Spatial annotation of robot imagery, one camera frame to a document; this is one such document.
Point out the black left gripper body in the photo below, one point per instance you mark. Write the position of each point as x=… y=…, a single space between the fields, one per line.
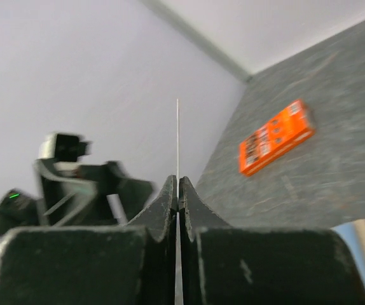
x=77 y=198

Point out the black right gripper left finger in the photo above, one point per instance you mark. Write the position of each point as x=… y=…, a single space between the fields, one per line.
x=131 y=264

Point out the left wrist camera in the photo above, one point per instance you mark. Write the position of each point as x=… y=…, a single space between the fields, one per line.
x=64 y=147

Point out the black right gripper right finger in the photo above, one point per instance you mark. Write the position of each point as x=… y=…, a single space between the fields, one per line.
x=222 y=264

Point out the orange snack box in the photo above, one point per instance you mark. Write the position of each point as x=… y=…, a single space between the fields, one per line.
x=286 y=130

